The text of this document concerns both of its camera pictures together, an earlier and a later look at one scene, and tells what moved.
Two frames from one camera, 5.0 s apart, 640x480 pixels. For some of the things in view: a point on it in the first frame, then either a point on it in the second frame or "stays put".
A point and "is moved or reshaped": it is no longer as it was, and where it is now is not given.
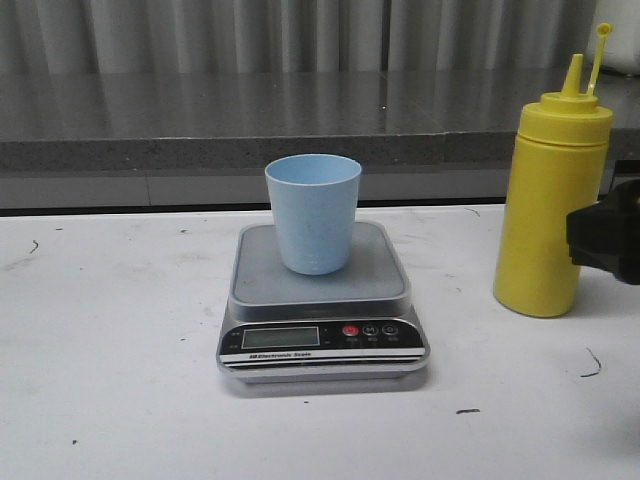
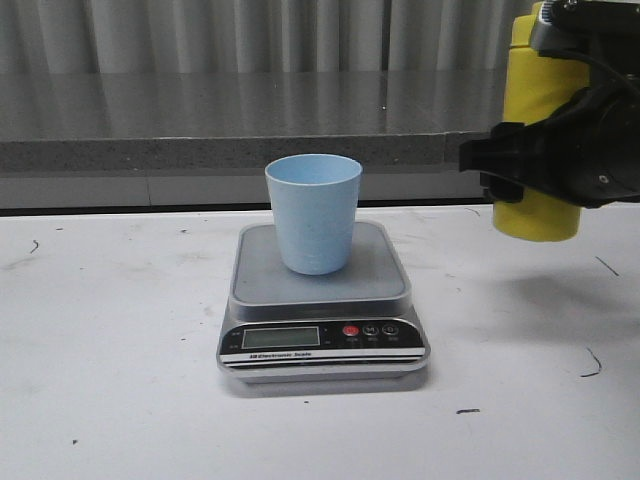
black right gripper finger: [606, 234] to [588, 150]
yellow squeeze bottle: [559, 163] is moved or reshaped
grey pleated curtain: [228, 36] stays put
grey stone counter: [109, 139] stays put
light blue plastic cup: [316, 197] stays put
